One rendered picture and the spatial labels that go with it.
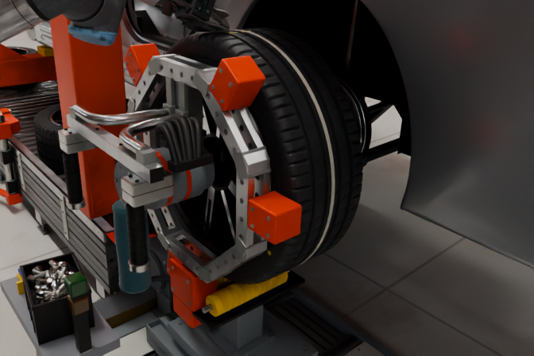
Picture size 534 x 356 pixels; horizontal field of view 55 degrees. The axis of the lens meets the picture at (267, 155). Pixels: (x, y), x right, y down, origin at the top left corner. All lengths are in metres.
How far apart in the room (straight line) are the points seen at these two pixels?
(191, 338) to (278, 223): 0.78
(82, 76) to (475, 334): 1.72
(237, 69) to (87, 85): 0.71
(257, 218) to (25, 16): 0.57
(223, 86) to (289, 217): 0.30
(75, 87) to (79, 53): 0.10
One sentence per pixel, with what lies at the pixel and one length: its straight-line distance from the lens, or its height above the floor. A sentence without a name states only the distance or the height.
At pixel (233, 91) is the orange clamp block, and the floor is 1.10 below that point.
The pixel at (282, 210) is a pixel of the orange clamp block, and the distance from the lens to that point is 1.03.
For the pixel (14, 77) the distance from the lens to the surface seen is 3.62.
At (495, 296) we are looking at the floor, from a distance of 2.51.
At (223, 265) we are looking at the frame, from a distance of 1.24.
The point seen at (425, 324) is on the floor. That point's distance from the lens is 2.24.
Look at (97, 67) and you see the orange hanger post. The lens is 1.65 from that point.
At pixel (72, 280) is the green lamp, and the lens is 1.27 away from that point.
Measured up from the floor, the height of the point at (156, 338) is 0.15.
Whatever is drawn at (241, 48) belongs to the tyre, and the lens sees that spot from 1.17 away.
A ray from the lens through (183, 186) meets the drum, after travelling 1.22.
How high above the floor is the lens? 1.37
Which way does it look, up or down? 22 degrees down
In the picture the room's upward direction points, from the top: 2 degrees clockwise
